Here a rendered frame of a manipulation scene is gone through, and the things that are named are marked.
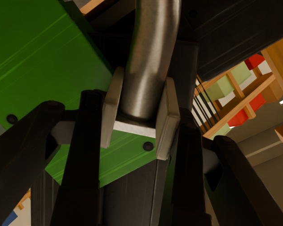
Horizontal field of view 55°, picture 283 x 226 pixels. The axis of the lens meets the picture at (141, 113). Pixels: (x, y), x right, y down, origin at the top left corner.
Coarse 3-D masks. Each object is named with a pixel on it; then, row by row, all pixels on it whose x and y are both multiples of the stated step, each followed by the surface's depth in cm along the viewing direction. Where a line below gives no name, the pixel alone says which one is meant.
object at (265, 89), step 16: (240, 64) 350; (256, 64) 364; (224, 80) 332; (240, 80) 345; (256, 80) 415; (272, 80) 362; (208, 96) 306; (224, 96) 328; (240, 96) 335; (256, 96) 358; (272, 96) 376; (224, 112) 354; (240, 112) 338; (208, 128) 328; (224, 128) 322
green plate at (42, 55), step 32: (0, 0) 20; (32, 0) 20; (0, 32) 21; (32, 32) 21; (64, 32) 21; (0, 64) 22; (32, 64) 22; (64, 64) 22; (96, 64) 22; (0, 96) 23; (32, 96) 23; (64, 96) 23; (64, 160) 26; (128, 160) 26
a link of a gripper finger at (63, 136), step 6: (96, 90) 18; (66, 114) 14; (72, 114) 14; (60, 120) 13; (66, 120) 14; (72, 120) 14; (54, 126) 13; (60, 126) 14; (66, 126) 14; (72, 126) 14; (54, 132) 14; (60, 132) 14; (66, 132) 14; (72, 132) 14; (48, 138) 14; (54, 138) 14; (60, 138) 14; (66, 138) 14
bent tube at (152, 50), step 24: (144, 0) 17; (168, 0) 16; (144, 24) 17; (168, 24) 17; (144, 48) 18; (168, 48) 18; (144, 72) 18; (120, 96) 20; (144, 96) 19; (120, 120) 20; (144, 120) 20
